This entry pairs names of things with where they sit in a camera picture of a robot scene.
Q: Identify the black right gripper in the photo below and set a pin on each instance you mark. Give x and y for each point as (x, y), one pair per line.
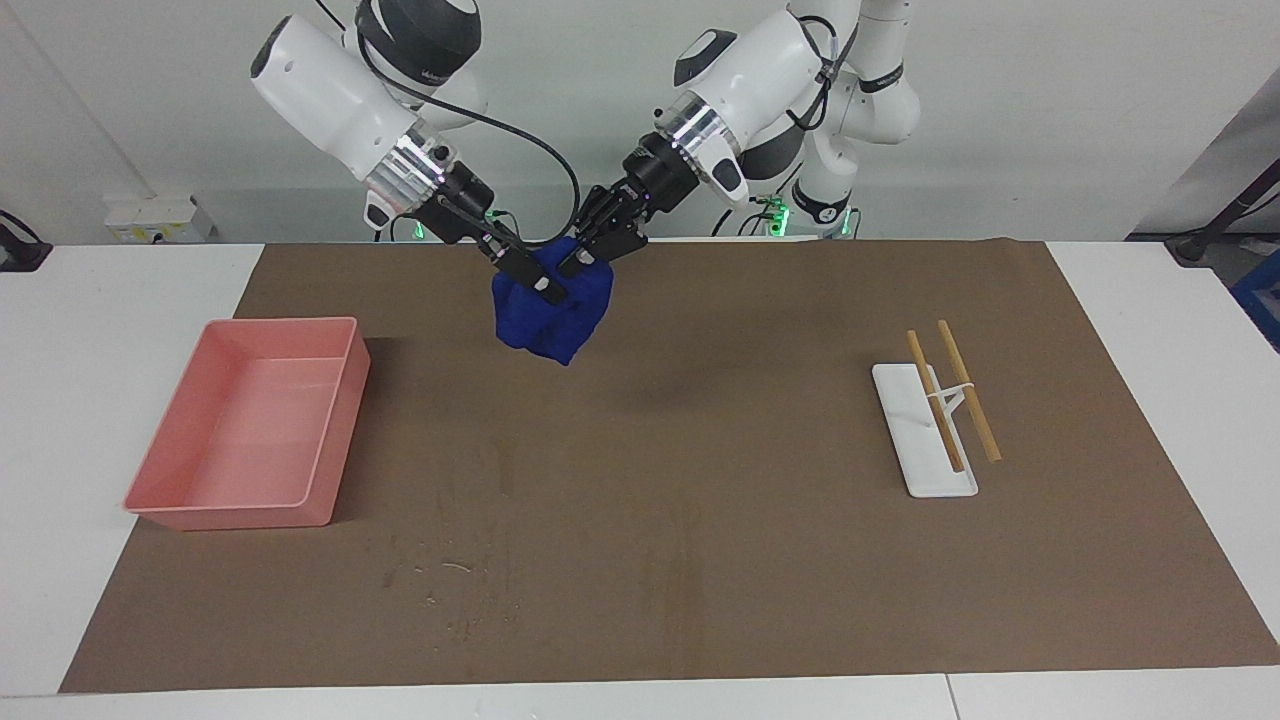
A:
(460, 205)

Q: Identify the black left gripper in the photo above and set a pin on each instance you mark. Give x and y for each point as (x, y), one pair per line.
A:
(650, 180)

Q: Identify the dark blue towel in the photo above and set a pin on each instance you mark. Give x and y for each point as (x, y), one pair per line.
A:
(555, 330)

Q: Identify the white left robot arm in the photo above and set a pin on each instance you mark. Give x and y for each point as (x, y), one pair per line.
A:
(770, 60)

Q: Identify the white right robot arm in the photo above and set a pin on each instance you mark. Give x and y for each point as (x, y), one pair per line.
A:
(330, 100)

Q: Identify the brown table mat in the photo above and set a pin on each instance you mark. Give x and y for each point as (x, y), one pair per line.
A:
(650, 500)

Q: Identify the pink plastic bin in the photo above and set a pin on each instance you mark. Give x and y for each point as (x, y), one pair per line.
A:
(250, 430)

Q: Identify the white power strip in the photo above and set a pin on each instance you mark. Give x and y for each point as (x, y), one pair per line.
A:
(150, 220)

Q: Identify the white rack with wooden rods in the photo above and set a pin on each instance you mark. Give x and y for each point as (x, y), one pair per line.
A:
(935, 475)

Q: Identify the black stand leg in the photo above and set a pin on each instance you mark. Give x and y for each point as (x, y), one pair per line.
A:
(1195, 245)

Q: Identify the blue crate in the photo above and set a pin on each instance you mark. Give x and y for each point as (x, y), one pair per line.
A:
(1265, 300)

